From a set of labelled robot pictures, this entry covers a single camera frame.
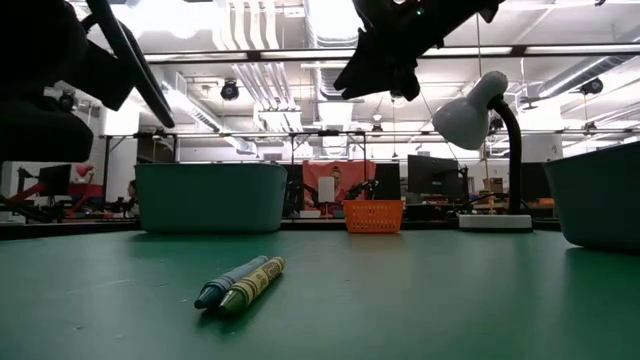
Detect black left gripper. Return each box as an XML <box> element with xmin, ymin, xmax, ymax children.
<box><xmin>0</xmin><ymin>97</ymin><xmax>95</xmax><ymax>164</ymax></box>

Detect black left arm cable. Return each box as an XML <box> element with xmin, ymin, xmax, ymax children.
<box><xmin>82</xmin><ymin>0</ymin><xmax>176</xmax><ymax>129</ymax></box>

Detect black light bar frame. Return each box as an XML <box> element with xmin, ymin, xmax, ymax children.
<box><xmin>142</xmin><ymin>43</ymin><xmax>640</xmax><ymax>69</ymax></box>

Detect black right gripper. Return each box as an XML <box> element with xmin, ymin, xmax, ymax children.
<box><xmin>332</xmin><ymin>0</ymin><xmax>446</xmax><ymax>103</ymax></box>

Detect grey blue plastic bin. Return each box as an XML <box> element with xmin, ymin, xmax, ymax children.
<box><xmin>543</xmin><ymin>140</ymin><xmax>640</xmax><ymax>253</ymax></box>

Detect orange red banner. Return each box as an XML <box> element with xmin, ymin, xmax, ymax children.
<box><xmin>302</xmin><ymin>159</ymin><xmax>377</xmax><ymax>219</ymax></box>

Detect teal plastic bin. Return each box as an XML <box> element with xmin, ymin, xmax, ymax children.
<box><xmin>134</xmin><ymin>162</ymin><xmax>290</xmax><ymax>235</ymax></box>

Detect blue crayon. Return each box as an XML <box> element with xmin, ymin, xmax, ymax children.
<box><xmin>193</xmin><ymin>254</ymin><xmax>270</xmax><ymax>310</ymax></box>

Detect person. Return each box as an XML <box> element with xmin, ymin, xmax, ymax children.
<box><xmin>126</xmin><ymin>179</ymin><xmax>140</xmax><ymax>217</ymax></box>
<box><xmin>304</xmin><ymin>165</ymin><xmax>352</xmax><ymax>217</ymax></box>

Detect green crayon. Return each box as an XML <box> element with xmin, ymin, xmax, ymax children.
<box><xmin>218</xmin><ymin>256</ymin><xmax>287</xmax><ymax>315</ymax></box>

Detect orange mesh basket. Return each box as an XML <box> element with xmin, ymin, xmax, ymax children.
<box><xmin>343</xmin><ymin>199</ymin><xmax>405</xmax><ymax>235</ymax></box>

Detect white desk lamp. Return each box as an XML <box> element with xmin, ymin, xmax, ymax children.
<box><xmin>432</xmin><ymin>69</ymin><xmax>534</xmax><ymax>232</ymax></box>

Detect black monitor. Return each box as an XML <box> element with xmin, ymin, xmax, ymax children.
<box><xmin>522</xmin><ymin>162</ymin><xmax>551</xmax><ymax>202</ymax></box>
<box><xmin>38</xmin><ymin>163</ymin><xmax>73</xmax><ymax>197</ymax></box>
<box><xmin>407</xmin><ymin>154</ymin><xmax>464</xmax><ymax>200</ymax></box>

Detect white sheet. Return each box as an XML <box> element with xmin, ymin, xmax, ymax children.
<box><xmin>318</xmin><ymin>176</ymin><xmax>336</xmax><ymax>205</ymax></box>

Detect black table frame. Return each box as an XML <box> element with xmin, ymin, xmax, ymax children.
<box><xmin>0</xmin><ymin>218</ymin><xmax>566</xmax><ymax>242</ymax></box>

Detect green table mat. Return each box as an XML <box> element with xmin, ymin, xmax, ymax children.
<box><xmin>0</xmin><ymin>228</ymin><xmax>640</xmax><ymax>360</ymax></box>

